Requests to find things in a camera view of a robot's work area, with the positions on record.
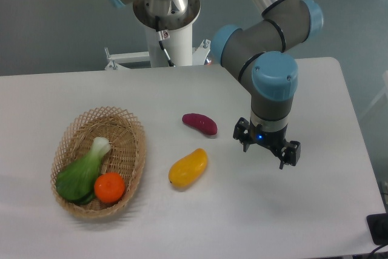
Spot yellow mango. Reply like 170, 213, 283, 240
168, 148, 208, 189

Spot woven wicker basket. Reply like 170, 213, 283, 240
51, 107, 146, 219

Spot black cable on pedestal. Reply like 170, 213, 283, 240
153, 15, 176, 68

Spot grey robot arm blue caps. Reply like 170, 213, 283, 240
110, 0, 323, 166

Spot green bok choy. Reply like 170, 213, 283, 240
55, 137, 111, 205

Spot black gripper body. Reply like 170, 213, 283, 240
244, 119, 289, 153

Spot orange fruit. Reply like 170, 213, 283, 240
94, 172, 125, 204

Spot black device at table edge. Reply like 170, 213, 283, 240
366, 213, 387, 245

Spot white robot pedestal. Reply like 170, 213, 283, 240
105, 0, 211, 70

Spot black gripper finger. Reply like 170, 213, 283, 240
279, 140, 301, 170
233, 117, 250, 152

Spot purple sweet potato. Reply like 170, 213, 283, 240
182, 113, 218, 136

